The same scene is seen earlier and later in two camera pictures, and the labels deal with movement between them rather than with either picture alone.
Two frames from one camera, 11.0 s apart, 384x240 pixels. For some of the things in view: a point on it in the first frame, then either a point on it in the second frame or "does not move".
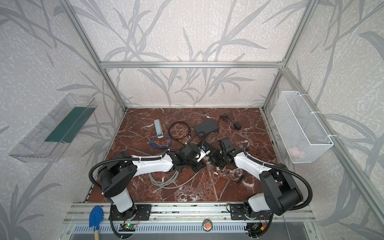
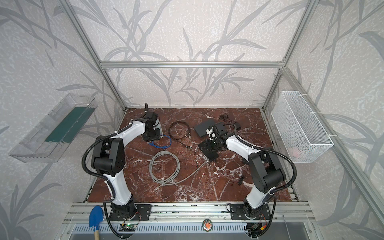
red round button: [207, 225] does not move
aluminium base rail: [189, 213] does not move
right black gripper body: [218, 157] -> [207, 147]
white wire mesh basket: [306, 138] does not move
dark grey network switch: [207, 126] does not move
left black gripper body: [196, 163] -> [153, 132]
